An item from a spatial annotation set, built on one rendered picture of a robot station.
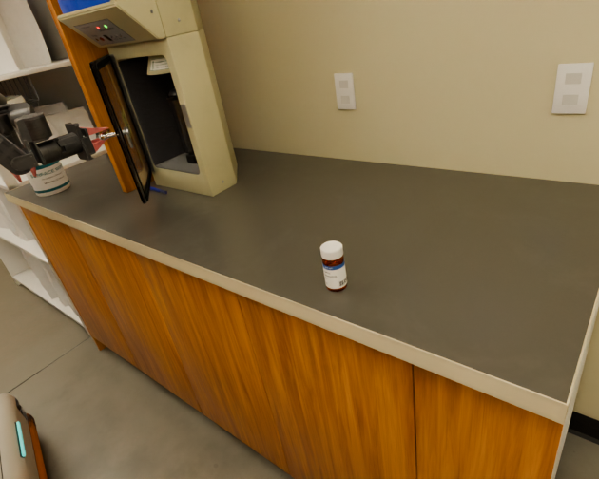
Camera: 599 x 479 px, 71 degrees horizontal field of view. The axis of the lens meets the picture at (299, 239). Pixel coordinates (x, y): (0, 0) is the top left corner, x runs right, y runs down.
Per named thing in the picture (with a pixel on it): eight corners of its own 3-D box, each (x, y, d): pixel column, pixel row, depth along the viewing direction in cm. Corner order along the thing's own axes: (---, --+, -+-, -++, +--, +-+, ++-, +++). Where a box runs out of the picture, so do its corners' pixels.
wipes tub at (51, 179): (62, 182, 177) (46, 147, 169) (77, 185, 169) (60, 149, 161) (31, 194, 168) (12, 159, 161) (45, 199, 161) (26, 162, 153)
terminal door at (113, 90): (151, 173, 150) (108, 53, 130) (145, 205, 124) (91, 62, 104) (149, 173, 150) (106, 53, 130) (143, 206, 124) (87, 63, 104)
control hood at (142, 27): (106, 47, 131) (92, 10, 126) (166, 37, 112) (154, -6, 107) (70, 53, 124) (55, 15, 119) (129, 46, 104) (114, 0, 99)
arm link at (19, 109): (-10, 98, 128) (-25, 90, 120) (29, 90, 130) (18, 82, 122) (4, 137, 130) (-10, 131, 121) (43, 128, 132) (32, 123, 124)
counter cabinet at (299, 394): (194, 281, 267) (145, 145, 222) (566, 435, 145) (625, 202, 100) (98, 350, 225) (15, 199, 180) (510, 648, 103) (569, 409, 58)
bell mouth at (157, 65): (181, 64, 142) (175, 46, 139) (215, 61, 131) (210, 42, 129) (136, 76, 131) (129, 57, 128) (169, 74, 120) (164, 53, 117)
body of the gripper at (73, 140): (80, 122, 113) (53, 130, 108) (95, 158, 118) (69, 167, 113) (69, 122, 117) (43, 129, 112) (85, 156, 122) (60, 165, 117)
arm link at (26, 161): (9, 165, 111) (15, 173, 105) (-12, 123, 105) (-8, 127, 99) (57, 151, 117) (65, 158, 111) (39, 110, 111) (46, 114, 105)
